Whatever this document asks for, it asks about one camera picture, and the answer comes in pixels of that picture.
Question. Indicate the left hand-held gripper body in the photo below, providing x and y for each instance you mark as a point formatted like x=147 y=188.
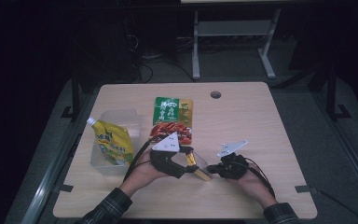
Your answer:
x=164 y=163

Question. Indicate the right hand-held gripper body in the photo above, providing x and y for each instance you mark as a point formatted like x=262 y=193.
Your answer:
x=233 y=168

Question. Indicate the pink foil snack packet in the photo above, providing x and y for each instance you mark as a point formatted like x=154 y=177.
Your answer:
x=203 y=174

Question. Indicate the green and red snack packet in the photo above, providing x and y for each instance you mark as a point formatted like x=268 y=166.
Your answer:
x=171 y=113

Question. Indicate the clear plastic container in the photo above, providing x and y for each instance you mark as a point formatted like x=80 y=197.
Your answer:
x=135 y=124

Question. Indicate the yellow spouted pouch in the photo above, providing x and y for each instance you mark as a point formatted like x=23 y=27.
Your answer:
x=113 y=143

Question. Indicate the person's left hand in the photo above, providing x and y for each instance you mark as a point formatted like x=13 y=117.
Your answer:
x=143 y=177

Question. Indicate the person's right hand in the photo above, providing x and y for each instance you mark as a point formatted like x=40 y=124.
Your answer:
x=254 y=185

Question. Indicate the black metal stand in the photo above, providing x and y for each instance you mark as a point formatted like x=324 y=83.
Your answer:
x=332 y=93
x=75 y=96

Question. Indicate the grey table bracket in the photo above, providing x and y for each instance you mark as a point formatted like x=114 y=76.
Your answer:
x=64 y=188
x=304 y=188

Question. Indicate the white metal table frame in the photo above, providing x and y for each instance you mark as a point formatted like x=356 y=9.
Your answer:
x=195 y=46

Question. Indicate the aluminium rail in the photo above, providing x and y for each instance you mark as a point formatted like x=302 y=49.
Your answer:
x=48 y=180
x=351 y=155

